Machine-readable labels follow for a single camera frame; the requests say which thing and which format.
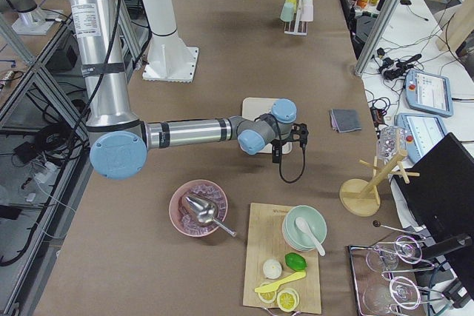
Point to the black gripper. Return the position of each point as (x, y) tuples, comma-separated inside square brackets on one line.
[(276, 146)]

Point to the green plastic cup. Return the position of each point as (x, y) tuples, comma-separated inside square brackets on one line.
[(287, 12)]

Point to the cream rabbit tray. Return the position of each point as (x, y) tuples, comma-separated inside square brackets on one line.
[(253, 108)]

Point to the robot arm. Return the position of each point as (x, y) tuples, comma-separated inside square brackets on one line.
[(119, 139)]

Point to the pink plastic cup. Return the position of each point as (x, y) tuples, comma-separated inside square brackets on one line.
[(307, 13)]

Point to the white ceramic spoon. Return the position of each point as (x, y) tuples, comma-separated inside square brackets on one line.
[(304, 227)]

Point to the folded grey cloth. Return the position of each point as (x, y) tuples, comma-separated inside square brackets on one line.
[(343, 120)]

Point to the metal ice scoop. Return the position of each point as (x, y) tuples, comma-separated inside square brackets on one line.
[(204, 212)]

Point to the pink bowl with ice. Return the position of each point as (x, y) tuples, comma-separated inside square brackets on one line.
[(181, 218)]

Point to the wooden mug tree stand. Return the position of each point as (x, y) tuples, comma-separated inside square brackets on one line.
[(361, 197)]

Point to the green lime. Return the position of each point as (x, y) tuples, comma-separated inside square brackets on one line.
[(295, 262)]

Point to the white garlic bulb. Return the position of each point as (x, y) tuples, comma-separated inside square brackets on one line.
[(272, 269)]

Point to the wooden cutting board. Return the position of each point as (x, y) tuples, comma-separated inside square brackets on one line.
[(266, 241)]

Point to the yellow plastic knife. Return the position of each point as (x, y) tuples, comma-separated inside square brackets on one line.
[(276, 284)]

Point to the lemon half left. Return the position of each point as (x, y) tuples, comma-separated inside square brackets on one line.
[(267, 297)]

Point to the lemon half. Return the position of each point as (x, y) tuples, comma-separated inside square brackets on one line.
[(287, 300), (267, 297)]

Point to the lemon half right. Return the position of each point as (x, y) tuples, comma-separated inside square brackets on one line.
[(287, 300)]

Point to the blue teach pendant near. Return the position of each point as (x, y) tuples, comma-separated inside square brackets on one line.
[(423, 132)]

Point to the blue teach pendant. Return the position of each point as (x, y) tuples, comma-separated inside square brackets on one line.
[(428, 92), (423, 132)]

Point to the blue teach pendant far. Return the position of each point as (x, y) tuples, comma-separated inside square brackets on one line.
[(428, 92)]

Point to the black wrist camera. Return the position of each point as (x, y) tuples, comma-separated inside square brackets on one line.
[(299, 133)]

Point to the white wire cup rack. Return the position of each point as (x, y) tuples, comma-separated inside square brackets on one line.
[(296, 27)]

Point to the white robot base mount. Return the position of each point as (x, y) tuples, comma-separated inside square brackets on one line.
[(168, 57)]

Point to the aluminium frame post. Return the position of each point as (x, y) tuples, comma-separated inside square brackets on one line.
[(374, 38)]

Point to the black wire glass rack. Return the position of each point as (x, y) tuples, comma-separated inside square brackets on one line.
[(394, 278)]

